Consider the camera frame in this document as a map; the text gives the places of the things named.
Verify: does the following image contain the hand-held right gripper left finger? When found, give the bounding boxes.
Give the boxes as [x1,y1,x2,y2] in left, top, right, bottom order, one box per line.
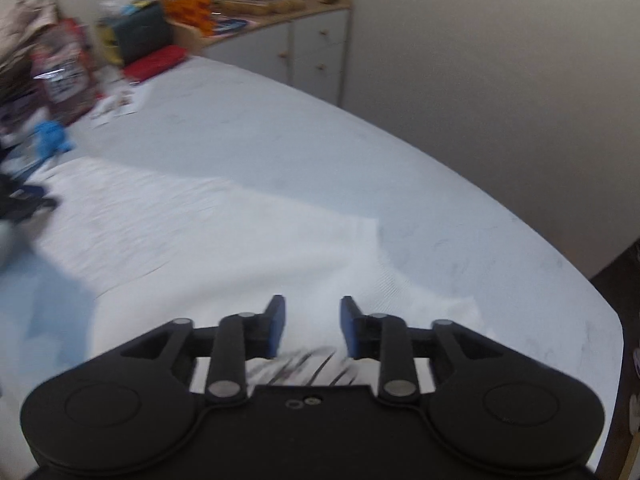
[118,294,287,404]

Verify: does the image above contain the blue cloth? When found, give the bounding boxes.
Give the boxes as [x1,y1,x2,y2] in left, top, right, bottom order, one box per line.
[31,119,77,162]

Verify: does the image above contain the crumpled brown paper bag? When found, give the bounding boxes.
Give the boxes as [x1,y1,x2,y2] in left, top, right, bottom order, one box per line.
[0,0,64,78]

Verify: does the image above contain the white t-shirt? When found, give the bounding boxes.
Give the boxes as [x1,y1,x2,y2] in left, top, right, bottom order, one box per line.
[0,157,499,480]

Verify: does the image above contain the dark storage box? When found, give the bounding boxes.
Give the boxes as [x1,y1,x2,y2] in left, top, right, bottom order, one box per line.
[95,1,174,67]

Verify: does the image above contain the clear plastic bag red print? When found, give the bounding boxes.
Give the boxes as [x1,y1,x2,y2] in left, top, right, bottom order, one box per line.
[29,16,102,127]

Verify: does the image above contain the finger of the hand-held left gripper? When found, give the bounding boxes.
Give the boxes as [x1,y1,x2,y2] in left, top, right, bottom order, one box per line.
[0,174,58,223]

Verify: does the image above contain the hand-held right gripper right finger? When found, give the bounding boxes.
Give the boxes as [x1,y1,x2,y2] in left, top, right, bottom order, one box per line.
[339,296,504,405]

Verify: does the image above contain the white cabinet with wooden top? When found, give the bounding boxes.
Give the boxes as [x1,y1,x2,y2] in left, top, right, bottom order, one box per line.
[169,0,354,109]

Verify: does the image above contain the white paper sheets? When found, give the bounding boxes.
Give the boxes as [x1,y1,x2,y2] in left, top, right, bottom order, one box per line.
[89,86,139,129]

